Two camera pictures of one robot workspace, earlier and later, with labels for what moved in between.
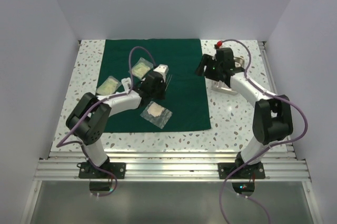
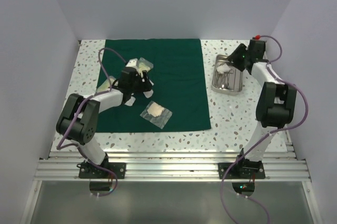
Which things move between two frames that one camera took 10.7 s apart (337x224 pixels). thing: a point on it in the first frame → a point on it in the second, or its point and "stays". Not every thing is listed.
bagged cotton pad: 156,114 stays
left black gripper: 161,96 → 145,85
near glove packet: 108,86 stays
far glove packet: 141,68 stays
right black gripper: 207,60 → 234,57
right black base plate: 255,171 stays
